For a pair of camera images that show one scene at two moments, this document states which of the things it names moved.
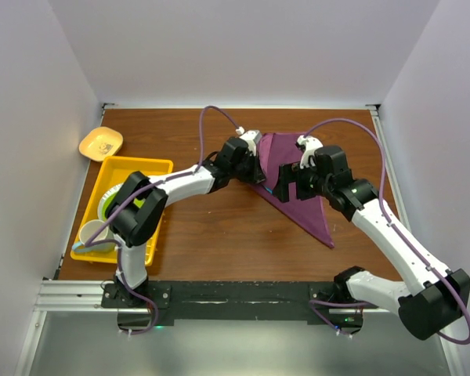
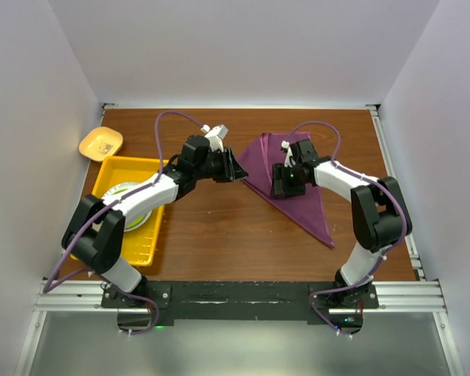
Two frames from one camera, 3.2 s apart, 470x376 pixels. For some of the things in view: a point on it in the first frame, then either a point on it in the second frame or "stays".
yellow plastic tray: x=117 y=170 stays
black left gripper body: x=247 y=170 to x=216 y=166
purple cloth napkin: x=283 y=148 stays
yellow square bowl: x=101 y=142 stays
